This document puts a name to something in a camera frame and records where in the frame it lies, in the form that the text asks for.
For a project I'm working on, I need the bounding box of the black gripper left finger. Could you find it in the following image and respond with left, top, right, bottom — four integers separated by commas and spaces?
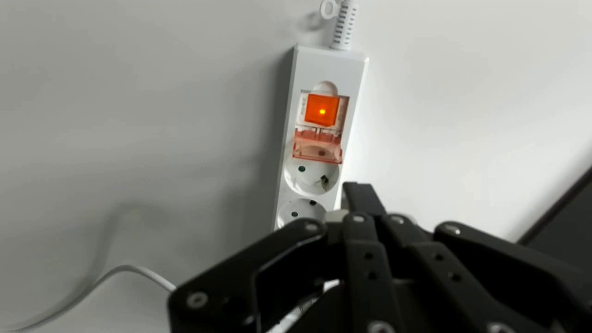
167, 211, 403, 333

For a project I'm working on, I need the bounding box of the white kettle cord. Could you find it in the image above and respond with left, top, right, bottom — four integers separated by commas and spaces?
0, 263, 181, 333

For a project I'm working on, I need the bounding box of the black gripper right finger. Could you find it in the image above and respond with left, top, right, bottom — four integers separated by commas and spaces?
341, 180, 592, 333

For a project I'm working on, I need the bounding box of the white power strip cable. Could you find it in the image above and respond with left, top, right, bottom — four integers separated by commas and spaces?
318, 0, 363, 52

